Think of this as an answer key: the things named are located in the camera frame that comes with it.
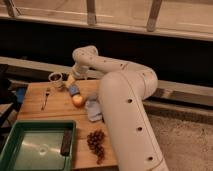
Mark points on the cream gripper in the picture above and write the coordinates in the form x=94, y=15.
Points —
x=69, y=81

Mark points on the blue sponge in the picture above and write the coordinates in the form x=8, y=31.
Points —
x=73, y=90

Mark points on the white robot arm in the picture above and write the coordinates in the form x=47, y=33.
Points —
x=121, y=92

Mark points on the clear glass cup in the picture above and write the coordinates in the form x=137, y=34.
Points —
x=56, y=80

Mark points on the yellow apple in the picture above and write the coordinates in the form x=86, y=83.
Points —
x=78, y=100

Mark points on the metal fork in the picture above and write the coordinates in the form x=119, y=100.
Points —
x=47, y=93

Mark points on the blue-grey cloth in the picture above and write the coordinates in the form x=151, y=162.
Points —
x=93, y=109

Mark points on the dark brush in tray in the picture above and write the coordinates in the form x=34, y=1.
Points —
x=66, y=143

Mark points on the dark chair at left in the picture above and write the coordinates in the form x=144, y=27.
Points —
x=12, y=96

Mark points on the dark grape bunch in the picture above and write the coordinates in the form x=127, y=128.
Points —
x=95, y=143

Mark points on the green plastic tray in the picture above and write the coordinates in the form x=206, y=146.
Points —
x=35, y=146

